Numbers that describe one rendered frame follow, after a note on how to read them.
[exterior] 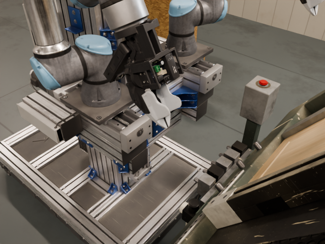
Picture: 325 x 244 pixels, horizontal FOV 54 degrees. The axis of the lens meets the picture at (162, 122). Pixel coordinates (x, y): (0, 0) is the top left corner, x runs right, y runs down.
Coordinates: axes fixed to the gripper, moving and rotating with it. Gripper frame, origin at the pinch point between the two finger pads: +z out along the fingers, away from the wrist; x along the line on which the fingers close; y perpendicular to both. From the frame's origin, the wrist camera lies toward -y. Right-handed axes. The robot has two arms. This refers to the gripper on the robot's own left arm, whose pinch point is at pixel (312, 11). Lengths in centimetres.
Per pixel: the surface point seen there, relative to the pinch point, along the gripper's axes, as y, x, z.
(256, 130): -48, 5, 52
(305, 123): -6.4, -7.7, 36.7
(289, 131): -13.4, -9.2, 40.4
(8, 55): -339, -50, -36
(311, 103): -19.4, 14.0, 40.4
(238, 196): 8, -55, 31
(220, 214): 0, -57, 39
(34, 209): -145, -102, 64
